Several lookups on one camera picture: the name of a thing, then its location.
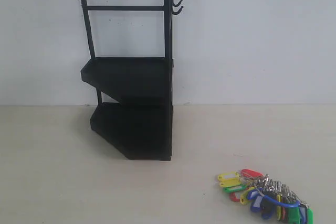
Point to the colourful key tag bunch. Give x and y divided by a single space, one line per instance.
266 196

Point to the black two-tier metal rack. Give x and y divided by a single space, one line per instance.
135 110

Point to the black curved metal hook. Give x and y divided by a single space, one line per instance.
177 4
178 11

